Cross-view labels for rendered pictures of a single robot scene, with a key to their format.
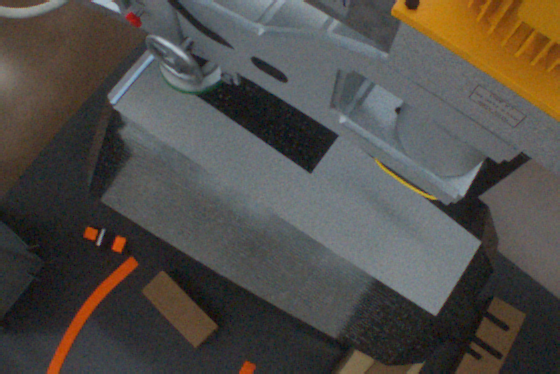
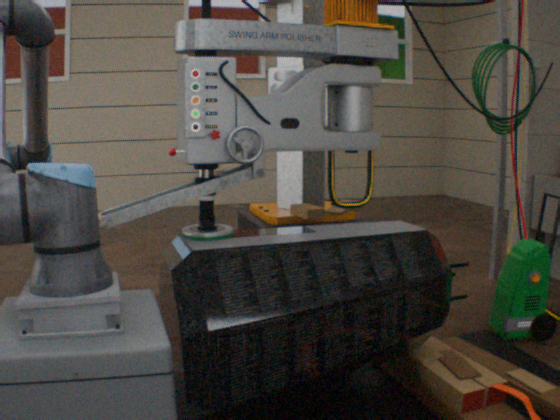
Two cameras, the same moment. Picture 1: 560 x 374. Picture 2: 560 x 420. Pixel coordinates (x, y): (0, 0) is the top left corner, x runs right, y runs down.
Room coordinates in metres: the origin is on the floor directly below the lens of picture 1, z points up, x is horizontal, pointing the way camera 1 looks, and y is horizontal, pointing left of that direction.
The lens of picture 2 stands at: (-0.87, 1.90, 1.28)
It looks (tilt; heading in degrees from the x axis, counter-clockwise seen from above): 9 degrees down; 307
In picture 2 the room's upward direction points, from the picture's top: straight up
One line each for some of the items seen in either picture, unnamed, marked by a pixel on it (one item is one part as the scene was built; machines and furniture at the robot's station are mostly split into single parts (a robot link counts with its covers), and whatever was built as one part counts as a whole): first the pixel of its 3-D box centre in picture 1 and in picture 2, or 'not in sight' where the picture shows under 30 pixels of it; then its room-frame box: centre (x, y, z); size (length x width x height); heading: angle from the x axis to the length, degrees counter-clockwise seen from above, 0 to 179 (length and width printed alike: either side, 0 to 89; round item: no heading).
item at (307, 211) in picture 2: not in sight; (307, 211); (0.74, -0.49, 0.81); 0.20 x 0.10 x 0.05; 151
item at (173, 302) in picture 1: (181, 309); not in sight; (0.07, 0.37, 0.07); 0.30 x 0.12 x 0.12; 47
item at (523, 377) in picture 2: not in sight; (530, 381); (-0.49, -0.59, 0.10); 0.25 x 0.10 x 0.01; 147
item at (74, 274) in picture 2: not in sight; (69, 263); (0.18, 1.26, 0.98); 0.19 x 0.19 x 0.10
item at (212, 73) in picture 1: (196, 56); (207, 229); (0.73, 0.25, 0.82); 0.21 x 0.21 x 0.01
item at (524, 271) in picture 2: not in sight; (526, 265); (-0.22, -1.46, 0.43); 0.35 x 0.35 x 0.87; 38
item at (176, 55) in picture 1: (184, 46); (242, 144); (0.57, 0.21, 1.18); 0.15 x 0.10 x 0.15; 57
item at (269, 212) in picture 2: not in sight; (300, 210); (0.91, -0.68, 0.76); 0.49 x 0.49 x 0.05; 53
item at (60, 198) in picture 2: not in sight; (59, 201); (0.19, 1.27, 1.11); 0.17 x 0.15 x 0.18; 63
